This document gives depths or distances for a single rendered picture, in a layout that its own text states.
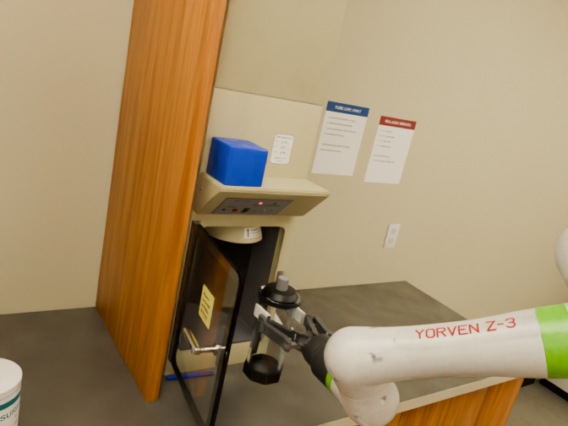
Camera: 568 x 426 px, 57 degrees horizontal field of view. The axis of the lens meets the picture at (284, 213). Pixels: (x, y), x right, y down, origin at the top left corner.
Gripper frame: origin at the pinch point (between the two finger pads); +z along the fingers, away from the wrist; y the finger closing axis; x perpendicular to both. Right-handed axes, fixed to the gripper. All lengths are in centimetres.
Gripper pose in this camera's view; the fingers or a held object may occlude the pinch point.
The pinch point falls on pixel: (277, 311)
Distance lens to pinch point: 131.0
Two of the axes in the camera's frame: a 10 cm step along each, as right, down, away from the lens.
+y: -8.2, -0.2, -5.7
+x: -2.1, 9.4, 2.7
